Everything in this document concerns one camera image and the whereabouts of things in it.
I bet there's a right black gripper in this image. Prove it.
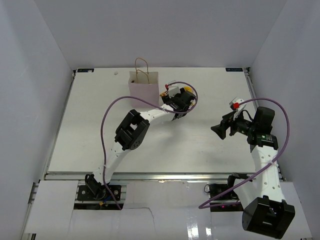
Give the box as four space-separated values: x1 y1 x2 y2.
211 108 257 140

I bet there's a yellow snack bar wrapper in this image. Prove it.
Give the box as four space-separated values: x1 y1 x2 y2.
183 86 196 106

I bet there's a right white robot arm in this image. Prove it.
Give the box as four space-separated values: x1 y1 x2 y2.
211 107 296 240

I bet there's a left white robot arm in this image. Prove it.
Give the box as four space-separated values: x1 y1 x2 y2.
85 87 198 200

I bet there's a pink paper bag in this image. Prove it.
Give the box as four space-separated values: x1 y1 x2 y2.
128 57 160 106

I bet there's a blue label right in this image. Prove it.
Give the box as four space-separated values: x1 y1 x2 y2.
225 67 243 72

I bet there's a blue label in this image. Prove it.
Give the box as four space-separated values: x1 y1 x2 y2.
225 67 243 72
76 68 95 73

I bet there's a blue label left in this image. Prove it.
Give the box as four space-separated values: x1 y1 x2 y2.
76 68 95 73

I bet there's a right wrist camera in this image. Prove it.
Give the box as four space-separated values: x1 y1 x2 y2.
229 97 247 120

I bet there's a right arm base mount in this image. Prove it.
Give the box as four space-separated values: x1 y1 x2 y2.
204 173 251 213

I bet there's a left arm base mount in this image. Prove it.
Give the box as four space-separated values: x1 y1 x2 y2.
74 174 124 211

